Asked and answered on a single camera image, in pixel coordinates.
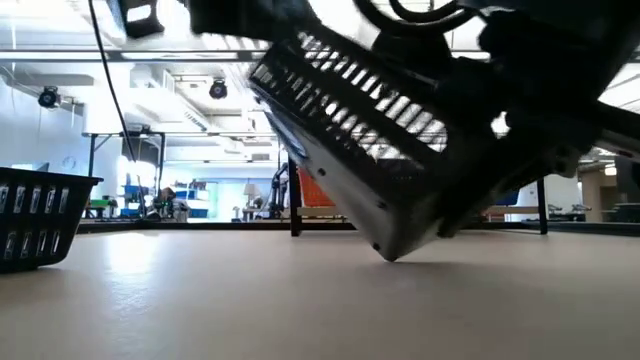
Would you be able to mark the black aluminium table frame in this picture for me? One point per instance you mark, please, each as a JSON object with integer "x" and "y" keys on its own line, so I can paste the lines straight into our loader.
{"x": 200, "y": 226}

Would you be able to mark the black background robot arm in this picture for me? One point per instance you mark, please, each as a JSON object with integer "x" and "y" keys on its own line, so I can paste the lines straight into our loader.
{"x": 277, "y": 190}

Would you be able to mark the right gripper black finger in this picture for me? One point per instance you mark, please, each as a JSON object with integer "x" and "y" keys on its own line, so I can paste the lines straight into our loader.
{"x": 500, "y": 195}

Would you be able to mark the wooden shelf with black frame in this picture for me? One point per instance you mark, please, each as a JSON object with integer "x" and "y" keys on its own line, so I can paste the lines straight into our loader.
{"x": 295, "y": 200}

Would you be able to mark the blue plastic basket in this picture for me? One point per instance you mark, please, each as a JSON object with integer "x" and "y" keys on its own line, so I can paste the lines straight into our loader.
{"x": 510, "y": 199}

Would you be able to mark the dark cabinet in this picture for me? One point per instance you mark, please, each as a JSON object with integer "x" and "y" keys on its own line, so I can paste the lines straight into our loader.
{"x": 627, "y": 200}

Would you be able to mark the black ceiling spotlight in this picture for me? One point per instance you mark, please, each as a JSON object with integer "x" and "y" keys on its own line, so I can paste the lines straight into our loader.
{"x": 218, "y": 90}
{"x": 48, "y": 97}

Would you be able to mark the white ventilation duct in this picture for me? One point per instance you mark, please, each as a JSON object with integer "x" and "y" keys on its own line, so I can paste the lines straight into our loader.
{"x": 150, "y": 80}

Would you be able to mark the black plastic basket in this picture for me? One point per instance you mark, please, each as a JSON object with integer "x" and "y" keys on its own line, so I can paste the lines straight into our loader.
{"x": 350, "y": 200}
{"x": 45, "y": 222}

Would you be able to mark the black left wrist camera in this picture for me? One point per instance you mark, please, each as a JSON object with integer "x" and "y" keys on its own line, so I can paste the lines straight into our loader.
{"x": 140, "y": 29}

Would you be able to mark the black background workstation frame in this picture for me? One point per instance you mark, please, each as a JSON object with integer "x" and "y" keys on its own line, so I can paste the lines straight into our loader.
{"x": 162, "y": 160}

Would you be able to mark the white table lamp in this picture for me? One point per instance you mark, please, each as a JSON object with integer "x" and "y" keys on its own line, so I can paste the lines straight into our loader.
{"x": 250, "y": 190}

